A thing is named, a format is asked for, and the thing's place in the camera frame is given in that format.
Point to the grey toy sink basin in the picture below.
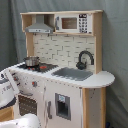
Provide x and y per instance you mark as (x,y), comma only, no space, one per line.
(73,74)

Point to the black toy stovetop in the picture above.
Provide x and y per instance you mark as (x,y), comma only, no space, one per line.
(41,67)

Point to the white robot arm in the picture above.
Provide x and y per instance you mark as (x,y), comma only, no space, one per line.
(8,90)

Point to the toy microwave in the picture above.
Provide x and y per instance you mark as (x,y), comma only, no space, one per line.
(73,23)

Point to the wooden toy kitchen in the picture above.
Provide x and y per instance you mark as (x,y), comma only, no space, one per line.
(81,51)

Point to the red oven knob right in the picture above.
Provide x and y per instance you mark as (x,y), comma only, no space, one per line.
(34,83)

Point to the grey ice dispenser panel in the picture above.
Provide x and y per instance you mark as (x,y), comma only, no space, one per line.
(63,106)

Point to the silver toy pot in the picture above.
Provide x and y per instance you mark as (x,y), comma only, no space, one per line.
(32,60)

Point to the grey range hood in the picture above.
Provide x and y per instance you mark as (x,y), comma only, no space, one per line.
(39,26)

